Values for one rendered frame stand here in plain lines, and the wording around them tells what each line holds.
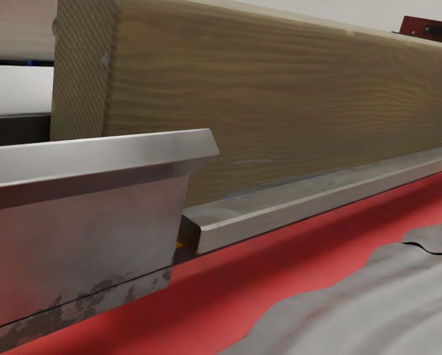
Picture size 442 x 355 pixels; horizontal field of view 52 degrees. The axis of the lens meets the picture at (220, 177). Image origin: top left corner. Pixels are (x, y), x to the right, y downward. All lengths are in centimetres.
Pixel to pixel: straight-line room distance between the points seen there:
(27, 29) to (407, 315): 29
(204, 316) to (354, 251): 10
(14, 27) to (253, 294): 25
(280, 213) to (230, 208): 2
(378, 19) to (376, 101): 228
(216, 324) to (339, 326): 4
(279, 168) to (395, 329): 7
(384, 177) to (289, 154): 7
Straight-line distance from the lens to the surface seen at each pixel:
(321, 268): 22
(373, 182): 23
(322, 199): 19
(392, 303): 20
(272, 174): 18
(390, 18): 248
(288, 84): 17
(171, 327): 16
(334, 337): 17
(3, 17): 35
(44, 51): 37
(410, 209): 33
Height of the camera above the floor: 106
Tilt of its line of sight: 22 degrees down
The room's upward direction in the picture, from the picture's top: 12 degrees clockwise
